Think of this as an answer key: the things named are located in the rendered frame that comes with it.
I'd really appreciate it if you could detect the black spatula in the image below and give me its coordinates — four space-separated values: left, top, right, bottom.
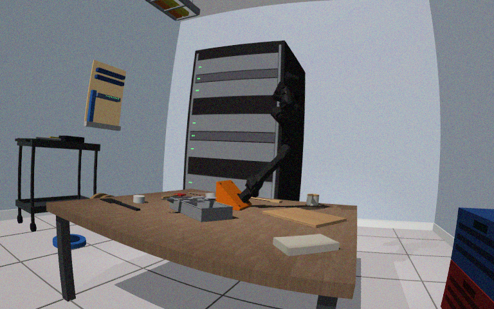
100 198 140 211

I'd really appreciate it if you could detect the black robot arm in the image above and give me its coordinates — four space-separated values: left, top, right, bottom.
237 88 304 203

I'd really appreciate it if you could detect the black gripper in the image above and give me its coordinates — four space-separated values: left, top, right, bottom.
272 71 299 102

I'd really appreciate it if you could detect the small grey jar with wooden lid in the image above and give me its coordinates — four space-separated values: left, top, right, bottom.
306 194 319 205

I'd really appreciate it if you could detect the white short cylinder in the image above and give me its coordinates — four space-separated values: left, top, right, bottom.
133 195 145 203

